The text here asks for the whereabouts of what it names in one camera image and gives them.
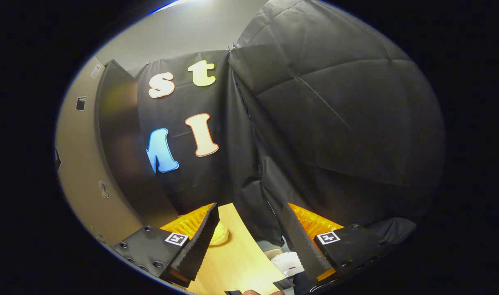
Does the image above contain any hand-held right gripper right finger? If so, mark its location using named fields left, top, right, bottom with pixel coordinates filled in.
left=282, top=202, right=397, bottom=286

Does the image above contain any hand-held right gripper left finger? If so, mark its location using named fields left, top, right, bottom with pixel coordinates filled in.
left=112, top=202, right=220, bottom=287

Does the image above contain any dark grey cabinet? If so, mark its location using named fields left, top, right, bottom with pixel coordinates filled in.
left=94, top=59, right=179, bottom=229

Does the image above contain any white plastic package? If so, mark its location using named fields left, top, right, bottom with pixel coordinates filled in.
left=271, top=252, right=305, bottom=278

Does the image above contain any black backdrop cloth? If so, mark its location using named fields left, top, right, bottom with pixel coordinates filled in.
left=134, top=0, right=446, bottom=246

